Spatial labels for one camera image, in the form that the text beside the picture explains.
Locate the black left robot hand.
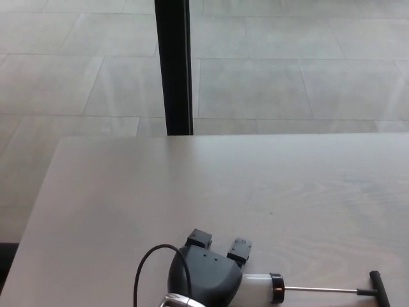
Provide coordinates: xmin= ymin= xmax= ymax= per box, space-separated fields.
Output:
xmin=167 ymin=228 xmax=252 ymax=307

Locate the white air pump black handle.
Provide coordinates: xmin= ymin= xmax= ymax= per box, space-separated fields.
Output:
xmin=240 ymin=270 xmax=392 ymax=307

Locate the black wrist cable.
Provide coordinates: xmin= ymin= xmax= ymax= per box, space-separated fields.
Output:
xmin=134 ymin=244 xmax=193 ymax=307

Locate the black vertical window frame post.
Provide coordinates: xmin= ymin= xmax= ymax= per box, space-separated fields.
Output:
xmin=153 ymin=0 xmax=195 ymax=137

